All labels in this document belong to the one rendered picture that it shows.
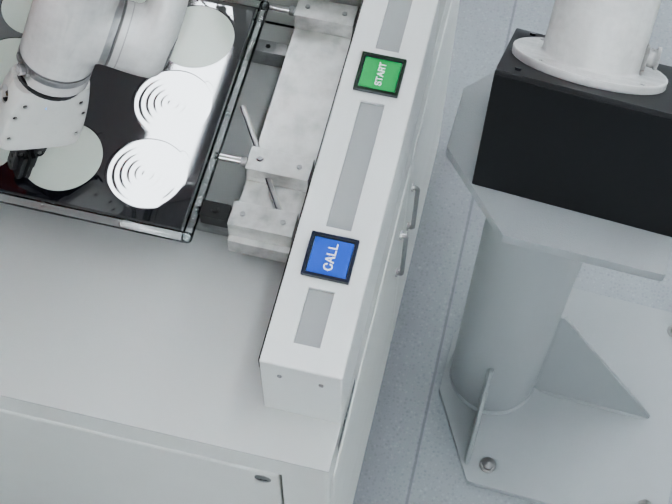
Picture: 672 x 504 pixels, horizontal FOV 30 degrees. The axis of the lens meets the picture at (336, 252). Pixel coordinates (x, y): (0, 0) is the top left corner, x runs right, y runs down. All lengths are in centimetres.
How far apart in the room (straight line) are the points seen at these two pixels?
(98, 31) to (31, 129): 18
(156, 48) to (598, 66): 51
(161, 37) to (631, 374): 136
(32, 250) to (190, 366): 26
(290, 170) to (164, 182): 16
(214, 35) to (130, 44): 32
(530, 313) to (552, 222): 37
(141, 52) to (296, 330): 34
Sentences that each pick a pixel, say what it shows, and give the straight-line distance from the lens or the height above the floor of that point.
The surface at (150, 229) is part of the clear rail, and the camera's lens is 152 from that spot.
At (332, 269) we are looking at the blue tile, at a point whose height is 96.
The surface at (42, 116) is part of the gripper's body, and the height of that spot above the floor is 103.
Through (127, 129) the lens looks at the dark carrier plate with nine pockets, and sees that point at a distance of 160.
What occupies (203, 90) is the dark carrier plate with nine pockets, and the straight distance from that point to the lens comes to 162.
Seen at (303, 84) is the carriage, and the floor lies 88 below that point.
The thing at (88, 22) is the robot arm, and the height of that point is 117.
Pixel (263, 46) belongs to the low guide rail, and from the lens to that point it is 172.
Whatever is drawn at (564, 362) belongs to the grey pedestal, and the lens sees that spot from 227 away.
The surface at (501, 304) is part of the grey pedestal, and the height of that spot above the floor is 46.
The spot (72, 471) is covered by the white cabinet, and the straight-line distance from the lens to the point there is 178.
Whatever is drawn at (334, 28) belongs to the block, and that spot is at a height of 90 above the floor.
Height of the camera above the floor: 222
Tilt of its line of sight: 62 degrees down
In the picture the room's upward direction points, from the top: 1 degrees clockwise
